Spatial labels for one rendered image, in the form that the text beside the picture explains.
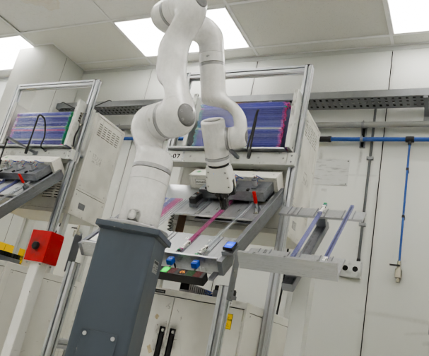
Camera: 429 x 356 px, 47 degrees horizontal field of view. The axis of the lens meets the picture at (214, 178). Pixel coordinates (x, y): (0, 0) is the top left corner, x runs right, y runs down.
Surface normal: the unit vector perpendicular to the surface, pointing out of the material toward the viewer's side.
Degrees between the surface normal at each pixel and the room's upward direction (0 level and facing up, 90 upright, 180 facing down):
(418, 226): 90
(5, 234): 90
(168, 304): 90
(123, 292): 90
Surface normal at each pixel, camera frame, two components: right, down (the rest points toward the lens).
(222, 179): -0.44, 0.36
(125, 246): -0.10, -0.33
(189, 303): -0.42, -0.36
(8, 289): 0.88, 0.04
